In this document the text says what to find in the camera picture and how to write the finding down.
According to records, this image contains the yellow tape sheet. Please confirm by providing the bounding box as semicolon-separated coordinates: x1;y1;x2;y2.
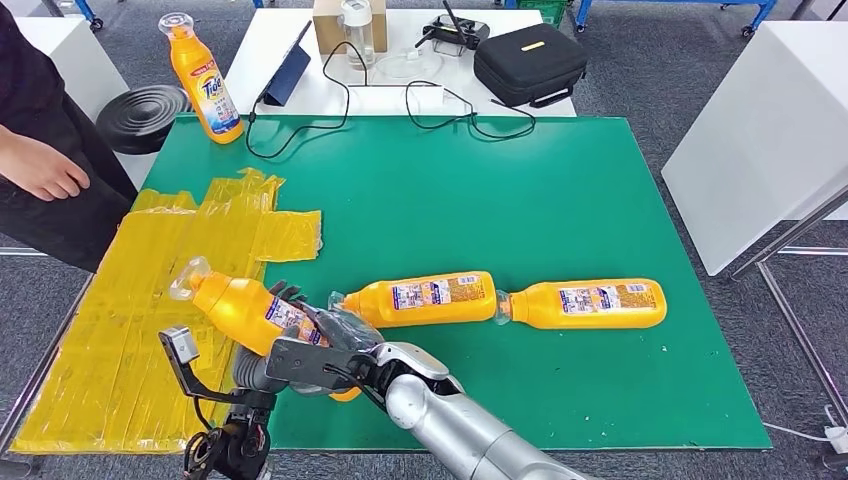
9;167;324;456

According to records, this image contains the black tablet cable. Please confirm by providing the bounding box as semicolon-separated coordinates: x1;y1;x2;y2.
245;39;369;160

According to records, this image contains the black carrying case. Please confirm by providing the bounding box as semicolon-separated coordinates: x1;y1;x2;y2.
472;23;590;109

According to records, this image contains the green table mat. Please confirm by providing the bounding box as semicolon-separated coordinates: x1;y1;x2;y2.
140;113;774;453

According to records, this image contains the cardboard box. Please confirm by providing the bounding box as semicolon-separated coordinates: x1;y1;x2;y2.
312;0;389;56

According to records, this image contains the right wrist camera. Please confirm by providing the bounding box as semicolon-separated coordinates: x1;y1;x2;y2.
264;336;380;393

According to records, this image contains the black round ribbed disc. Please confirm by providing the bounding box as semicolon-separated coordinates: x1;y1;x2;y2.
95;84;193;157

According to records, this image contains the dark blue tablet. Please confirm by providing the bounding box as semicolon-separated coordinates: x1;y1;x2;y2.
256;19;313;107

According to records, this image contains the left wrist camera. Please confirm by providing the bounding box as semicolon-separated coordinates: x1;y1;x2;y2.
157;324;280;407

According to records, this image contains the blue metal cart frame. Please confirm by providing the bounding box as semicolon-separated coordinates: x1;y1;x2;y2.
574;0;780;38
72;0;106;33

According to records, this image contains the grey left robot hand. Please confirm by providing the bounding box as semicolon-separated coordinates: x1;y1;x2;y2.
230;343;333;399

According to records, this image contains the white wall plug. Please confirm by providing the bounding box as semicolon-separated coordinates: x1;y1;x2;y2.
821;423;848;458

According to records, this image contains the grey metal table frame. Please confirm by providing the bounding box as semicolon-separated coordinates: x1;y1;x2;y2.
728;185;848;429

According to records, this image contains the orange detergent bottle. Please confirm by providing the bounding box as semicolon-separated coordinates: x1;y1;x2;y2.
168;256;362;404
327;270;498;331
493;278;669;331
157;11;245;146

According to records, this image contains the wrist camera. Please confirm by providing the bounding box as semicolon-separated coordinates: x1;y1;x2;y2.
157;324;280;407
264;336;380;393

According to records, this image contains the white coiled cable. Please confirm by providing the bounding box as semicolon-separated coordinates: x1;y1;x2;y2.
377;47;444;82

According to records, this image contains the white table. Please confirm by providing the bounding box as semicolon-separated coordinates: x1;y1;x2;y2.
223;6;579;119

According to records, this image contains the white power adapter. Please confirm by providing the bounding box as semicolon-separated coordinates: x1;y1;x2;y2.
347;82;446;114

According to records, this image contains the black adapter cable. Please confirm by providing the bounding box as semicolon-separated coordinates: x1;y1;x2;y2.
404;79;538;142

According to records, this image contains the clear plastic water bottle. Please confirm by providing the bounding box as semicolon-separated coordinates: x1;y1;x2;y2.
339;0;376;70

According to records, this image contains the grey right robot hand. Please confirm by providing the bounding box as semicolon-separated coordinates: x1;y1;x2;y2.
266;280;387;354

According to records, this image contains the black remote controller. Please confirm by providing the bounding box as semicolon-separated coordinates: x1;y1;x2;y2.
413;0;493;58

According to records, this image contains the person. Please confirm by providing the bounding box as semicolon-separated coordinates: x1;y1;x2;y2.
0;0;138;274

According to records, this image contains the person's hand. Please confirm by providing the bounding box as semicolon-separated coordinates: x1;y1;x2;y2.
0;125;92;203

